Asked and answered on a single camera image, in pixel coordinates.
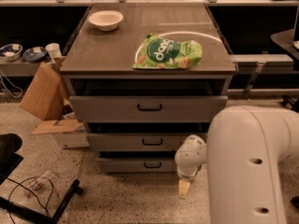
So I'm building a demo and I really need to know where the white bowl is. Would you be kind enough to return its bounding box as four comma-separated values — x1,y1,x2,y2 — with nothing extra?
88,10,123,32

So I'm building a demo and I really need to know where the clear plastic bag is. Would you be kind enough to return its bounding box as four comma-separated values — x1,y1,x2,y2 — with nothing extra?
27,170,53,190

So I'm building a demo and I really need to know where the blue patterned bowl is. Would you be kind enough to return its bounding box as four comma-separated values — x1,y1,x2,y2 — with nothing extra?
0,44,22,62

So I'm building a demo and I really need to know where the white paper cup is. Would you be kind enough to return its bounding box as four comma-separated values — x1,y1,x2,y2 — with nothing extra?
46,43,62,59

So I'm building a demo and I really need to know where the brown cardboard box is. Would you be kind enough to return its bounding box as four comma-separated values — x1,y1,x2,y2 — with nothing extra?
20,62,69,120

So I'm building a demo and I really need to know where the dark blue bowl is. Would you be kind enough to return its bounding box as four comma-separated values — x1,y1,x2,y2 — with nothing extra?
22,47,47,63

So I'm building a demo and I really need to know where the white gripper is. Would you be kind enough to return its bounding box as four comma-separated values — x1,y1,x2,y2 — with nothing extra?
175,134,207,199

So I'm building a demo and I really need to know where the grey drawer cabinet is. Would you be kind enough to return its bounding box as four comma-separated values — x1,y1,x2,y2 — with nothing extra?
59,2,237,175

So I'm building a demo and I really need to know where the white cardboard box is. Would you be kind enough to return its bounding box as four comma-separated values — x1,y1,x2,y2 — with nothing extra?
32,119,89,148

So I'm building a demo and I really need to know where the grey drawer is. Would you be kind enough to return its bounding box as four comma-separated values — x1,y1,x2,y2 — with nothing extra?
97,158,177,173
70,96,228,123
85,132,209,152

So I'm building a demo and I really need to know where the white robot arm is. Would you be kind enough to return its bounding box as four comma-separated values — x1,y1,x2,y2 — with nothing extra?
175,105,299,224

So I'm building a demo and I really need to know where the black chair seat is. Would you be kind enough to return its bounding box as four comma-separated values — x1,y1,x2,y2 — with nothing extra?
0,133,22,185

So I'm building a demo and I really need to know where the black cable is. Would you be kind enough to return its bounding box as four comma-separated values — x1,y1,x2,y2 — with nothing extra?
0,173,55,224

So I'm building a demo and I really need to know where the dark round table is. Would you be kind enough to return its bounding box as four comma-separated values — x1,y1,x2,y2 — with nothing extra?
271,29,299,63

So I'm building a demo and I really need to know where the white cable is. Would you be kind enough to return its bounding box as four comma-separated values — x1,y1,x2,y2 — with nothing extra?
0,69,24,100

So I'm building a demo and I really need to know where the green snack bag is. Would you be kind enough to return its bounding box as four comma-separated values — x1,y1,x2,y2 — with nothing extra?
133,34,202,70

